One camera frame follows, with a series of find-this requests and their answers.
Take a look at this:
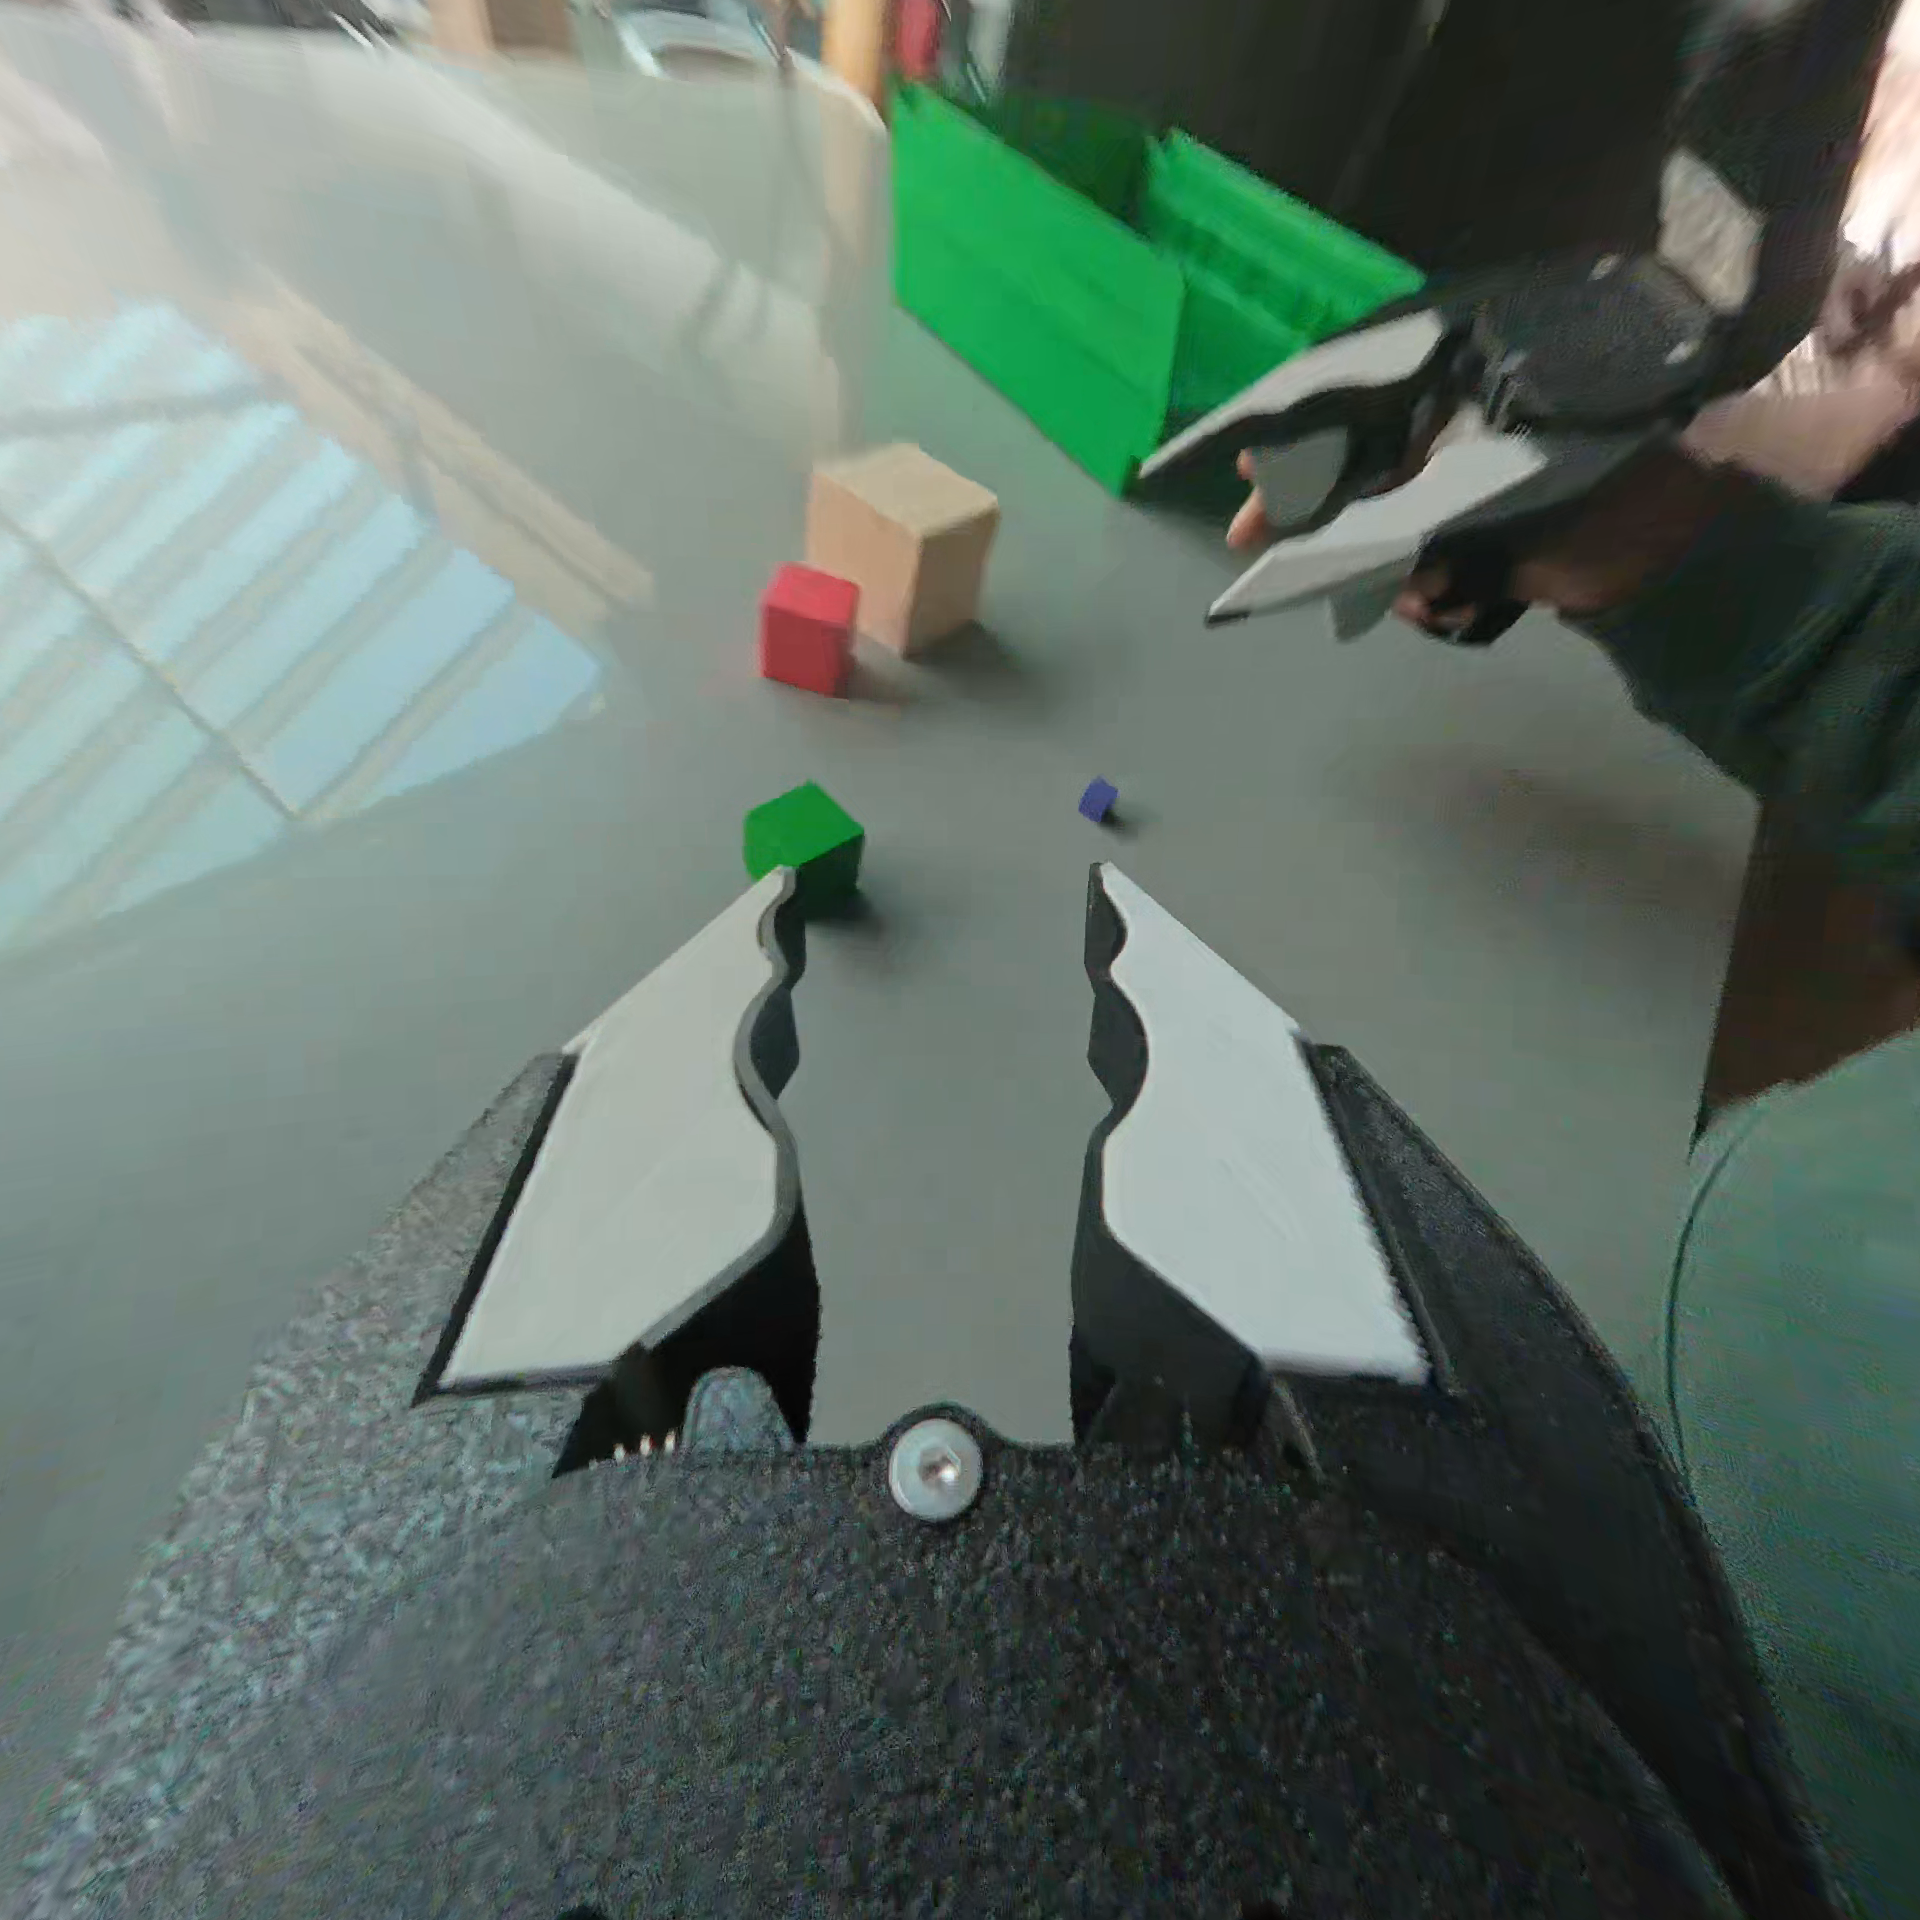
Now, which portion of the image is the red wooden cube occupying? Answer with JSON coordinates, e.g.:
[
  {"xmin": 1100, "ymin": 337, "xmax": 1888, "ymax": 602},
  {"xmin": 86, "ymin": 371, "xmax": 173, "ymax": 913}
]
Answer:
[{"xmin": 756, "ymin": 563, "xmax": 863, "ymax": 700}]

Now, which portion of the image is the small dark green wooden cube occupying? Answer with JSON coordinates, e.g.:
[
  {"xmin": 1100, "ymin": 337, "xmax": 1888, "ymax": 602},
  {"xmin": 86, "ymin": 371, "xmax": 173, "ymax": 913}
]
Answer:
[{"xmin": 743, "ymin": 779, "xmax": 865, "ymax": 916}]

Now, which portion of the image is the wooden pillar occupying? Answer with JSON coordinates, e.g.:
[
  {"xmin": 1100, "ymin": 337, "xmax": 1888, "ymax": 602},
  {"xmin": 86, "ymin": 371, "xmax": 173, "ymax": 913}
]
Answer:
[{"xmin": 823, "ymin": 0, "xmax": 894, "ymax": 115}]

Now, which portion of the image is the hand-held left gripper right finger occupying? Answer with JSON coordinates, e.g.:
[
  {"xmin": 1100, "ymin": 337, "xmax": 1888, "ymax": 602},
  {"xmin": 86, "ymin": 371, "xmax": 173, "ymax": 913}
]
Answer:
[{"xmin": 1066, "ymin": 859, "xmax": 1431, "ymax": 1451}]

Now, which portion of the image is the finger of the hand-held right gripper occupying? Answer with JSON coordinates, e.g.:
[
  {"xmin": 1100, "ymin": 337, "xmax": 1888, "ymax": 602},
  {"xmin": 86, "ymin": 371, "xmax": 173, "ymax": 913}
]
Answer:
[
  {"xmin": 1205, "ymin": 432, "xmax": 1561, "ymax": 640},
  {"xmin": 1135, "ymin": 306, "xmax": 1450, "ymax": 530}
]

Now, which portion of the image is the green plastic bin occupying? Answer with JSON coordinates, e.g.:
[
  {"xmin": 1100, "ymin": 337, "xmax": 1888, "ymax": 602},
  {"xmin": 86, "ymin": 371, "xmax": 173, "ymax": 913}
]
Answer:
[{"xmin": 889, "ymin": 82, "xmax": 1425, "ymax": 497}]

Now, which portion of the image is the person's right forearm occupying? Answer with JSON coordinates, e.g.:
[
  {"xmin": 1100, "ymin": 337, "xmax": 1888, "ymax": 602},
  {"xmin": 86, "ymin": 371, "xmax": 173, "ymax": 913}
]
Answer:
[{"xmin": 1558, "ymin": 480, "xmax": 1920, "ymax": 849}]

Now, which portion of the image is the person's green clothing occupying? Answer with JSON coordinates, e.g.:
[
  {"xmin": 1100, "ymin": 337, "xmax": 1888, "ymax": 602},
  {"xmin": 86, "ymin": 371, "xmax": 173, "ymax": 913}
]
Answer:
[{"xmin": 1663, "ymin": 1035, "xmax": 1920, "ymax": 1920}]

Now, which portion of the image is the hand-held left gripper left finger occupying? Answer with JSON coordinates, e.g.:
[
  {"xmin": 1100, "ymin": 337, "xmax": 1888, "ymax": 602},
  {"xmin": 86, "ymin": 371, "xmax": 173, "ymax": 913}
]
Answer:
[{"xmin": 410, "ymin": 865, "xmax": 818, "ymax": 1479}]

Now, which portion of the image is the large plain wooden cube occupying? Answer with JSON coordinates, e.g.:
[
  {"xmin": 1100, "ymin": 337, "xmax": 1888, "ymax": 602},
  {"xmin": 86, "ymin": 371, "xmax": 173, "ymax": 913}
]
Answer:
[{"xmin": 805, "ymin": 440, "xmax": 1001, "ymax": 656}]

